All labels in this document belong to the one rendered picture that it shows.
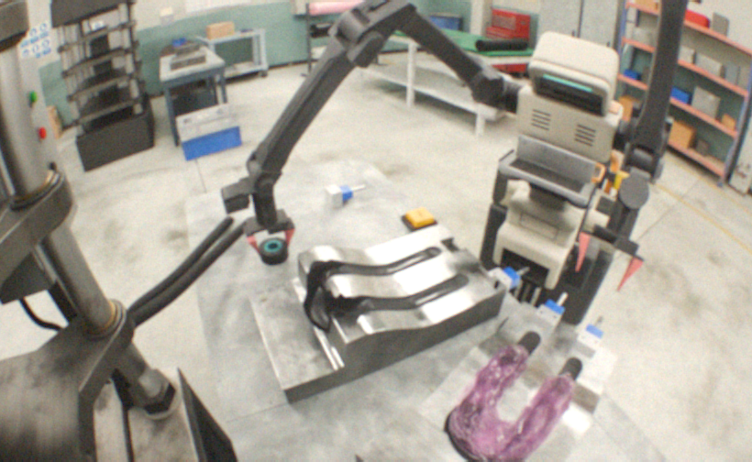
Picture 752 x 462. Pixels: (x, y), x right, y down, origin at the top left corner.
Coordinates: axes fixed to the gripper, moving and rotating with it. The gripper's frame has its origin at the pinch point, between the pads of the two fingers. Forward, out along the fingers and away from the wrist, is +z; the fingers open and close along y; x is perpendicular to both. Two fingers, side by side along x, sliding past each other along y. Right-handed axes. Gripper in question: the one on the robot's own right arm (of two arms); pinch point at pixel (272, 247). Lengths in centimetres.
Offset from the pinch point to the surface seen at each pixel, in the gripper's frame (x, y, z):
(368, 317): 40.2, -8.3, -10.8
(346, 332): 41.5, -3.4, -10.9
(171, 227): -162, 51, 84
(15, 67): 32, 34, -63
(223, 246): -1.1, 12.7, -4.4
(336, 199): -13.9, -23.8, 0.0
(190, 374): -32, 50, 83
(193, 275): 11.2, 21.0, -7.9
